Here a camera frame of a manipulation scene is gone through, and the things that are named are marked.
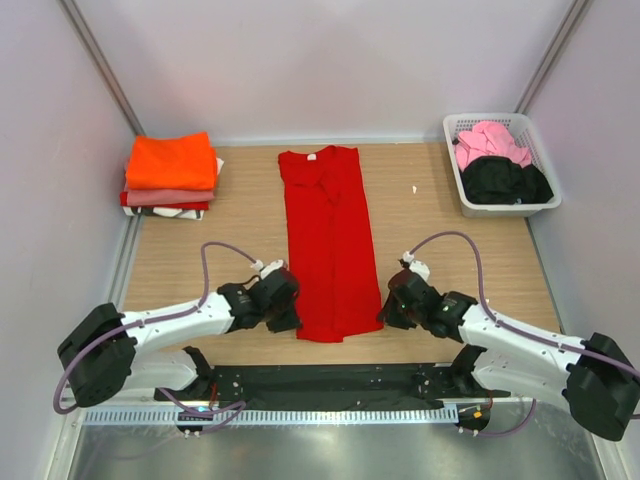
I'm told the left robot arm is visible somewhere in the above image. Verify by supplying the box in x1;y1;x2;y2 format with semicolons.
54;262;301;414

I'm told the black t shirt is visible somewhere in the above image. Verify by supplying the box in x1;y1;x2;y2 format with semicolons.
460;156;554;205

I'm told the slotted white cable duct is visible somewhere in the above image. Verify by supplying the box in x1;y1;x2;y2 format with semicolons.
83;404;459;426

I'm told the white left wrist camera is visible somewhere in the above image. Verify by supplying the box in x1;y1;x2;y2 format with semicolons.
251;259;288;279

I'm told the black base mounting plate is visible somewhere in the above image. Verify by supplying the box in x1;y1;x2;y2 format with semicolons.
170;363;509;410

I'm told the aluminium rail frame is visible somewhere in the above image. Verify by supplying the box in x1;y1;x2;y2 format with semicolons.
59;214;609;407

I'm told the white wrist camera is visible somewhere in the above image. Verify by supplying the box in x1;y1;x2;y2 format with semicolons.
251;259;288;279
400;251;430;282

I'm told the folded red white t shirt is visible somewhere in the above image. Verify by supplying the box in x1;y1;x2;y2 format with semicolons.
119;184;215;220

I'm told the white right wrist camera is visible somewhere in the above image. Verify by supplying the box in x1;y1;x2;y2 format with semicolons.
400;251;430;282

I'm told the white plastic laundry basket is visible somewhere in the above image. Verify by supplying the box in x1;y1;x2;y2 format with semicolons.
442;113;562;218

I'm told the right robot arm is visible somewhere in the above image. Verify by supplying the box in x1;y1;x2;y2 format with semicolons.
379;269;639;441

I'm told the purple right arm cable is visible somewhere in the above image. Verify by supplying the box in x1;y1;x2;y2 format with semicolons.
399;230;640;440

